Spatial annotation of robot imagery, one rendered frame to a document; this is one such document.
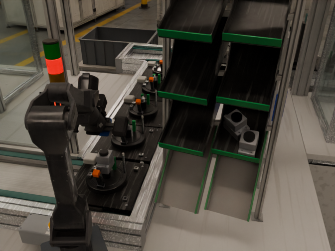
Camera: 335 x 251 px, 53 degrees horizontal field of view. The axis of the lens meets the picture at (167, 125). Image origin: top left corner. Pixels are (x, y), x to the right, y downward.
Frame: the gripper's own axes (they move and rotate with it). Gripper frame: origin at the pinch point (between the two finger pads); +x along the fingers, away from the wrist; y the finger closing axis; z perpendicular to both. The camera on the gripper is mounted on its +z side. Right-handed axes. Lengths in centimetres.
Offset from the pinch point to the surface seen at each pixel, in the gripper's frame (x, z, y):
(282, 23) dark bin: -31, 20, -49
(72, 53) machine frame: 77, 75, 60
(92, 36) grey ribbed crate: 159, 146, 89
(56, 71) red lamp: -6.3, 16.5, 17.3
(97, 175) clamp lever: 2.9, -14.0, -0.5
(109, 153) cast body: 7.0, -5.4, -1.5
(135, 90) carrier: 59, 44, 9
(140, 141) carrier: 28.1, 6.4, -5.9
